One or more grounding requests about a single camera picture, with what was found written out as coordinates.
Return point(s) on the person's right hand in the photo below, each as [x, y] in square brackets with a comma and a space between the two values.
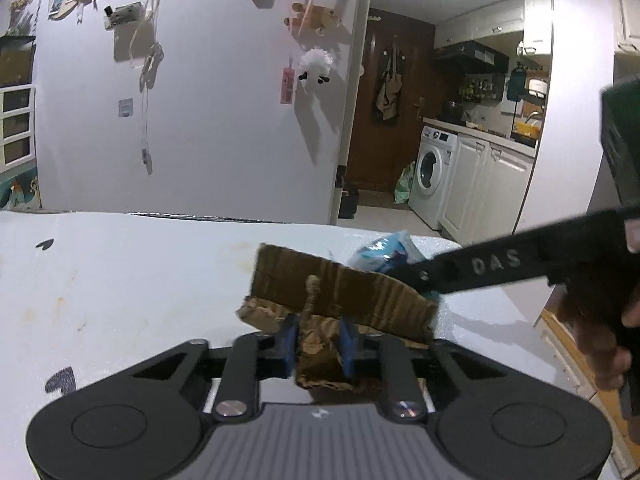
[595, 350]

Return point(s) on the hanging cloth bag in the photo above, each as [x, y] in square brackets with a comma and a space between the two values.
[389, 90]

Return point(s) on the white washing machine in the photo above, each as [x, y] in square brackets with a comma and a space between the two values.
[432, 175]

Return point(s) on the white sheep plush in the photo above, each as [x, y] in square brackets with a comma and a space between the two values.
[316, 62]

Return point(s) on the wall socket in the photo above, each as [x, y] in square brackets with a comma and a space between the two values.
[126, 108]

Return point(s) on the green plastic bag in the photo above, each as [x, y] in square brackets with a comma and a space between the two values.
[404, 185]

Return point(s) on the white upper cabinets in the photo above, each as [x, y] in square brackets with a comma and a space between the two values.
[495, 15]

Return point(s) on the glass tank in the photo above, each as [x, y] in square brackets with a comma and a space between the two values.
[17, 62]

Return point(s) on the colourful picture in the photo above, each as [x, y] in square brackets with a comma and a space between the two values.
[20, 192]

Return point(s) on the black range hood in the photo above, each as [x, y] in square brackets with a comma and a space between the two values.
[472, 55]

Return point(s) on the black cooking pot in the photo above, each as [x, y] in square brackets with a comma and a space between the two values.
[452, 110]

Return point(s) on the teal plastic bag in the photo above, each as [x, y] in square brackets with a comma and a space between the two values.
[385, 250]

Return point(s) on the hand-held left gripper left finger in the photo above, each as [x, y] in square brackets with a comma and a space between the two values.
[287, 345]

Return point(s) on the dried flower bunch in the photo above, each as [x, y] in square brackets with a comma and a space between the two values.
[20, 10]

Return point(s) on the toy camera wall ornament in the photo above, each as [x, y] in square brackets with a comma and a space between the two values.
[122, 16]

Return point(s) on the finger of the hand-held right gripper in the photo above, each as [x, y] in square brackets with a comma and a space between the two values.
[500, 262]

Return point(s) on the yellow basin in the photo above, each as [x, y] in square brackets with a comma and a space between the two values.
[527, 130]

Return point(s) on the white kitchen cabinets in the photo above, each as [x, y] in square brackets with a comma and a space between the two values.
[480, 185]

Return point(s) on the low wooden top cabinet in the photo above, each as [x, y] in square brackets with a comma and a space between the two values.
[600, 410]

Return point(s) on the white refrigerator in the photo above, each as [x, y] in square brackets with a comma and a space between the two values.
[352, 85]

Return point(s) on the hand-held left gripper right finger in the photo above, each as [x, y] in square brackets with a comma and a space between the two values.
[348, 349]

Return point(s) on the brown wooden door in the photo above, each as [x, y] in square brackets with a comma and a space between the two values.
[365, 150]

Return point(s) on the pink hanging tag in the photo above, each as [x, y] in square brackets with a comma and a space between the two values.
[287, 85]

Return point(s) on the black floor bin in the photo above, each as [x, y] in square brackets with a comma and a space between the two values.
[348, 200]

